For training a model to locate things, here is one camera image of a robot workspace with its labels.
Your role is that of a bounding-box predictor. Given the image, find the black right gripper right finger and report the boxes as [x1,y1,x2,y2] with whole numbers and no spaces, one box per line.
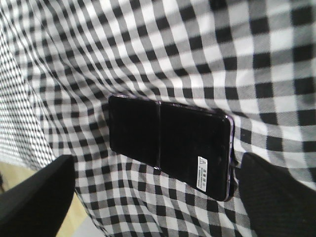
[239,153,316,237]

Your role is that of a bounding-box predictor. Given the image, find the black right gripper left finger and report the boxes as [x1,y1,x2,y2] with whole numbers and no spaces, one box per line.
[0,155,75,237]

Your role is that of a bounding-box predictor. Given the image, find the black smartphone with sticker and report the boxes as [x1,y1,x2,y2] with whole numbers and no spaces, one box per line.
[109,95,234,201]

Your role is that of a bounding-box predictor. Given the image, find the black white checkered bed sheet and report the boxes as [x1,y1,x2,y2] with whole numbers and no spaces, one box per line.
[0,0,316,237]

